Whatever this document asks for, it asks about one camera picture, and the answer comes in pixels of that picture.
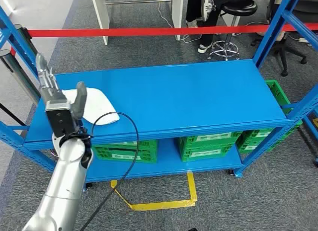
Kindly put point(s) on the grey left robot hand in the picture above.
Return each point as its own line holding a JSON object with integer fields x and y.
{"x": 53, "y": 94}

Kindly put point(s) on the white plastic shell part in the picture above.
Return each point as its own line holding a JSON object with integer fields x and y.
{"x": 99, "y": 107}

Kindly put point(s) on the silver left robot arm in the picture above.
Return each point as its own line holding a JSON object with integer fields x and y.
{"x": 64, "y": 183}

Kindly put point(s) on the black robot body part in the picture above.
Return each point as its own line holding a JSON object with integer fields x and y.
{"x": 192, "y": 229}

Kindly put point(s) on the green plastic crate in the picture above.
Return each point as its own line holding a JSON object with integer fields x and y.
{"x": 206, "y": 145}
{"x": 278, "y": 93}
{"x": 124, "y": 151}

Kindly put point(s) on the red barrier belt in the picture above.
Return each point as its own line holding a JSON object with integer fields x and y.
{"x": 149, "y": 32}

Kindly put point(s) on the yellow floor tape marking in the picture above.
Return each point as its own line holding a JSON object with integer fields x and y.
{"x": 161, "y": 205}

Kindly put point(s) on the white desk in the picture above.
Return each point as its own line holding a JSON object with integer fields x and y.
{"x": 177, "y": 9}

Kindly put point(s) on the person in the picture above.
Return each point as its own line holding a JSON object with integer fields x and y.
{"x": 279, "y": 36}
{"x": 193, "y": 5}

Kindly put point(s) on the black stool chrome base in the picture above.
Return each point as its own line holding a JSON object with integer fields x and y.
{"x": 238, "y": 7}

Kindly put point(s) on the black office chair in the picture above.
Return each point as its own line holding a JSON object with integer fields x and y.
{"x": 283, "y": 55}

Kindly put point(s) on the white power adapter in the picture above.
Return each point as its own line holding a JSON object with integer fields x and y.
{"x": 304, "y": 40}

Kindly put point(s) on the chrome stanchion post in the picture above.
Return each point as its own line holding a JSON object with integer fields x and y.
{"x": 22, "y": 79}

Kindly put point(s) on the dark stanchion post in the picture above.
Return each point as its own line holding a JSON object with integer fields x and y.
{"x": 26, "y": 35}

